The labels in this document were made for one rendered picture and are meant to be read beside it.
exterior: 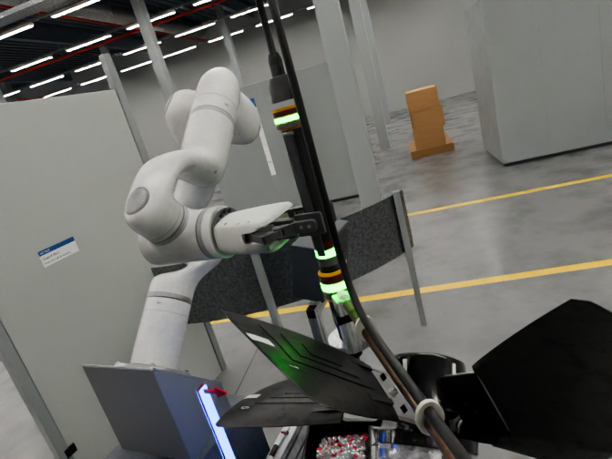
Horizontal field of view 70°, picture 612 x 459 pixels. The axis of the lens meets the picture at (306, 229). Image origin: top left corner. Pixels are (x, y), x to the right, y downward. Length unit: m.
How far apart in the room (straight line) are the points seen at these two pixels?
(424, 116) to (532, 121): 2.46
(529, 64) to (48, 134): 5.73
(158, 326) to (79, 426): 1.45
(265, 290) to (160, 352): 1.44
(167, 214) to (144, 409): 0.63
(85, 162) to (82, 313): 0.80
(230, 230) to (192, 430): 0.67
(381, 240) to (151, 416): 1.92
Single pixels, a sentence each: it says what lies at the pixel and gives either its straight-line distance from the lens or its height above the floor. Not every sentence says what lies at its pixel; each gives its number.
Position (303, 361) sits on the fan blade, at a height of 1.39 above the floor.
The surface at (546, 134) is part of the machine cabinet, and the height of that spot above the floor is 0.34.
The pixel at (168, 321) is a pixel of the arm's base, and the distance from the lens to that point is 1.20.
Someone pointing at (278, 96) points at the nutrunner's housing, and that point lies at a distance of 0.58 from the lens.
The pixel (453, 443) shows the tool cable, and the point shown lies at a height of 1.41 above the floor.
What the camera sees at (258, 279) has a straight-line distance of 2.53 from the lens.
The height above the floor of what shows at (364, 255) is 0.67.
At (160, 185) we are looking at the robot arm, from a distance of 0.69.
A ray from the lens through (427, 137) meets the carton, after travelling 8.73.
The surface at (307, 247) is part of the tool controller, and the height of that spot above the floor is 1.24.
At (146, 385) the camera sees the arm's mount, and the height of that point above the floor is 1.15.
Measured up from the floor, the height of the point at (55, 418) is 0.58.
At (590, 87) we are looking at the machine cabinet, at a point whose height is 0.81.
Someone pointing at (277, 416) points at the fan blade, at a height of 1.18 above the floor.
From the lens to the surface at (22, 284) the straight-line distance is 2.36.
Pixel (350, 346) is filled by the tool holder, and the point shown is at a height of 1.31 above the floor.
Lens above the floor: 1.67
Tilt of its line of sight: 16 degrees down
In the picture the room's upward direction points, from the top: 16 degrees counter-clockwise
